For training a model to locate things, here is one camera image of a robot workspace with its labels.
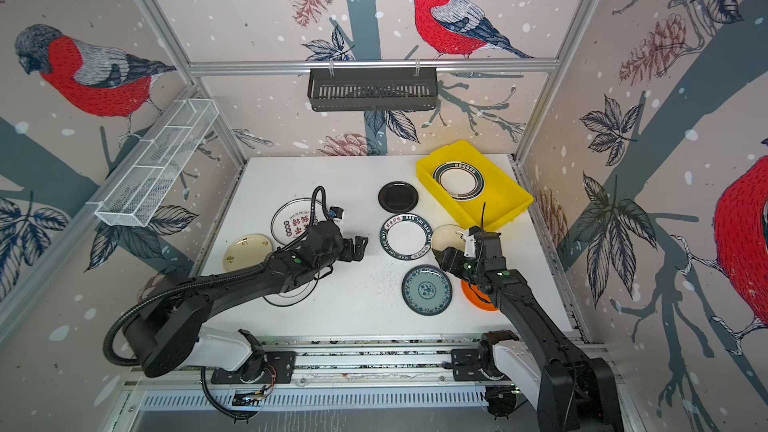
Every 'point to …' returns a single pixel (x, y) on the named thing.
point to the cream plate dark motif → (448, 235)
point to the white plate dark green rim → (406, 237)
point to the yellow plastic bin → (505, 198)
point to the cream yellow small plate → (247, 250)
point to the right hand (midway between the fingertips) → (444, 261)
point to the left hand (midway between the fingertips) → (355, 238)
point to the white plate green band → (460, 181)
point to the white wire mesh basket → (140, 189)
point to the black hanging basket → (372, 89)
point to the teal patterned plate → (426, 290)
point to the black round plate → (398, 197)
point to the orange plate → (475, 296)
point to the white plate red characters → (293, 217)
